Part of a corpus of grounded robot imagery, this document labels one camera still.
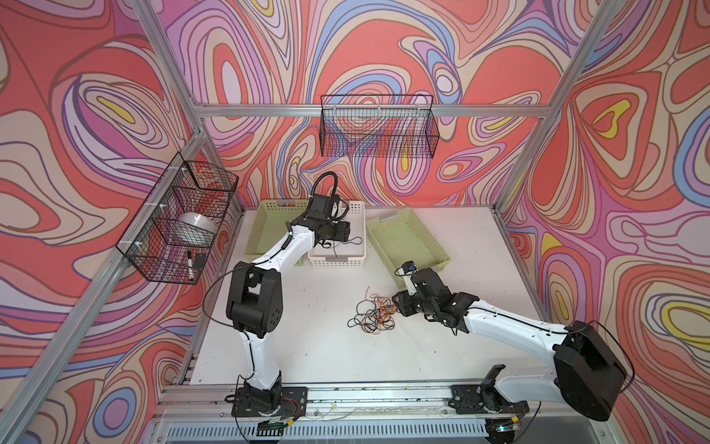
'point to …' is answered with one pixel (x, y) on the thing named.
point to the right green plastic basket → (400, 238)
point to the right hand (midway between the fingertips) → (401, 302)
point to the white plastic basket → (341, 253)
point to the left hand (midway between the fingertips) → (343, 226)
